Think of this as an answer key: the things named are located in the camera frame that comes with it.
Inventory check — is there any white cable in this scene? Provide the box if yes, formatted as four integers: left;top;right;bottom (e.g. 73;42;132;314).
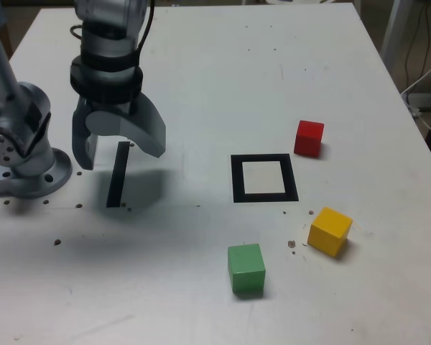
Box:
400;53;431;136

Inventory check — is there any red cube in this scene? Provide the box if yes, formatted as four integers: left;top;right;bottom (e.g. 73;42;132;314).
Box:
293;119;325;158

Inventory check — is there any black tape square outline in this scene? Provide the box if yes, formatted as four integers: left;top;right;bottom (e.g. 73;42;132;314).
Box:
230;153;300;203

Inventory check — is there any yellow cube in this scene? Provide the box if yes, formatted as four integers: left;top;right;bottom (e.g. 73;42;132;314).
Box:
307;206;353;259

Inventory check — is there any white post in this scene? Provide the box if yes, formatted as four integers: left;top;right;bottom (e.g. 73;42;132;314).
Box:
380;0;417;64

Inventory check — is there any black tape strip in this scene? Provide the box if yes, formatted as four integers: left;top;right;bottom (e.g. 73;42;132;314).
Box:
106;141;131;208

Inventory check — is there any black hanging cable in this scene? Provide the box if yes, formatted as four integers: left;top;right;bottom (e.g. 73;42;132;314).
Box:
404;0;431;91

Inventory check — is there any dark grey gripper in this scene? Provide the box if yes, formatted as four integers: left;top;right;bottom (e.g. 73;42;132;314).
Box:
71;91;167;171

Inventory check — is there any green cube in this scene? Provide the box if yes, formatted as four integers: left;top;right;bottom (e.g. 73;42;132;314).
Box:
227;243;267;295

